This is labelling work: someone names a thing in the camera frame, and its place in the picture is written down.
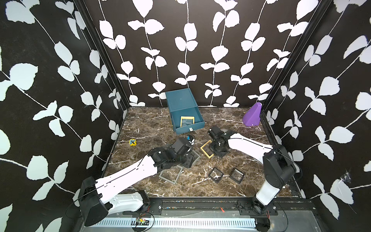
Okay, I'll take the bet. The small yellow blue ball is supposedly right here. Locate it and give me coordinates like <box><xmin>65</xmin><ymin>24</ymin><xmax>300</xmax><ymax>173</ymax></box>
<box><xmin>128</xmin><ymin>138</ymin><xmax>137</xmax><ymax>147</ymax></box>

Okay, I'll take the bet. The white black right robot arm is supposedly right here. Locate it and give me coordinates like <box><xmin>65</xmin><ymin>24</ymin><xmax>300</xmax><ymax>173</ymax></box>
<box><xmin>208</xmin><ymin>126</ymin><xmax>297</xmax><ymax>215</ymax></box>

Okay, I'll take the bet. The yellow brooch box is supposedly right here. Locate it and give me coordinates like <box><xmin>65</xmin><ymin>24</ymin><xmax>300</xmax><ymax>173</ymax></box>
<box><xmin>201</xmin><ymin>140</ymin><xmax>214</xmax><ymax>159</ymax></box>
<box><xmin>180</xmin><ymin>116</ymin><xmax>195</xmax><ymax>127</ymax></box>

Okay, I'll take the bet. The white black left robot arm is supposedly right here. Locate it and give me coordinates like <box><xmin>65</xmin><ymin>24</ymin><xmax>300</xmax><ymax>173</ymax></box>
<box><xmin>77</xmin><ymin>134</ymin><xmax>195</xmax><ymax>227</ymax></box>

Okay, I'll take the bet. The black brooch box left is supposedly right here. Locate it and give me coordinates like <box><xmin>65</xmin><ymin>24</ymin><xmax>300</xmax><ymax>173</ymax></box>
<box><xmin>208</xmin><ymin>167</ymin><xmax>224</xmax><ymax>184</ymax></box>

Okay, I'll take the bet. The purple wedge-shaped object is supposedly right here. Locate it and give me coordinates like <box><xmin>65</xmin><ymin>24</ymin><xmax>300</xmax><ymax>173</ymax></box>
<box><xmin>242</xmin><ymin>102</ymin><xmax>262</xmax><ymax>127</ymax></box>

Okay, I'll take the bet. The white perforated rail strip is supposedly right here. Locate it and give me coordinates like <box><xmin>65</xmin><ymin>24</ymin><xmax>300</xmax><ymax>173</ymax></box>
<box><xmin>93</xmin><ymin>217</ymin><xmax>257</xmax><ymax>230</ymax></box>

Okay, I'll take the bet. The black brooch box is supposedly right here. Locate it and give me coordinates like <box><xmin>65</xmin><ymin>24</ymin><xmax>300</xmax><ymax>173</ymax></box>
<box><xmin>229</xmin><ymin>168</ymin><xmax>245</xmax><ymax>184</ymax></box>
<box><xmin>208</xmin><ymin>167</ymin><xmax>224</xmax><ymax>184</ymax></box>

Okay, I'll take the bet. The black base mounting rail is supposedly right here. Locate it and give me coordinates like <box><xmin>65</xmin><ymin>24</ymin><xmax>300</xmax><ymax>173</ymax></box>
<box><xmin>108</xmin><ymin>197</ymin><xmax>316</xmax><ymax>218</ymax></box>

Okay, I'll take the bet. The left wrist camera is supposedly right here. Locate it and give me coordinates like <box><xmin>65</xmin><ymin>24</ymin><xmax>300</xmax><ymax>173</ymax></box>
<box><xmin>186</xmin><ymin>134</ymin><xmax>196</xmax><ymax>145</ymax></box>

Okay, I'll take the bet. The black brooch box right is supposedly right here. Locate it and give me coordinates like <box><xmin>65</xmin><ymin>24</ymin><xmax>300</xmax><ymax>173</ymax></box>
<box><xmin>229</xmin><ymin>168</ymin><xmax>245</xmax><ymax>184</ymax></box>

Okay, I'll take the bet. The teal three-drawer cabinet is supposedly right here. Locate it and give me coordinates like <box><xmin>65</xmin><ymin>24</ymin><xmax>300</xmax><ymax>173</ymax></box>
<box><xmin>165</xmin><ymin>88</ymin><xmax>205</xmax><ymax>134</ymax></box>

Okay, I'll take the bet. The gray brooch box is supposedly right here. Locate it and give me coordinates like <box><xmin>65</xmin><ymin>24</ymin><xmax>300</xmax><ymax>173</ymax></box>
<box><xmin>159</xmin><ymin>165</ymin><xmax>183</xmax><ymax>185</ymax></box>
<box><xmin>190</xmin><ymin>150</ymin><xmax>200</xmax><ymax>167</ymax></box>

